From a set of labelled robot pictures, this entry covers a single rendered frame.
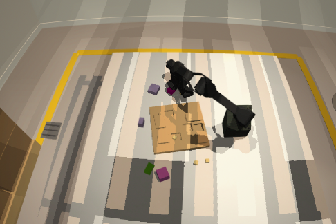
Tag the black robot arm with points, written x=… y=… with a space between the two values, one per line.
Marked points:
x=207 y=89

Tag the small green block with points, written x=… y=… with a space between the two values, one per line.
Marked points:
x=149 y=168

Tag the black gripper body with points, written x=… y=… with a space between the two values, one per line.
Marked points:
x=186 y=91

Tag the pink cube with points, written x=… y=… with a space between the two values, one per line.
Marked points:
x=163 y=174

